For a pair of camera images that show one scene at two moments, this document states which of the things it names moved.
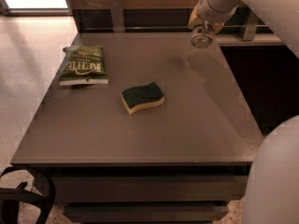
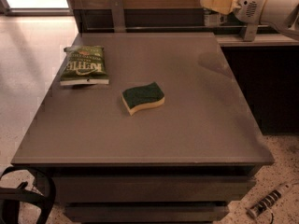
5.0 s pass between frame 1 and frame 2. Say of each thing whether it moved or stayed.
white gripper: moved
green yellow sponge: stayed
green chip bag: stayed
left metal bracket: stayed
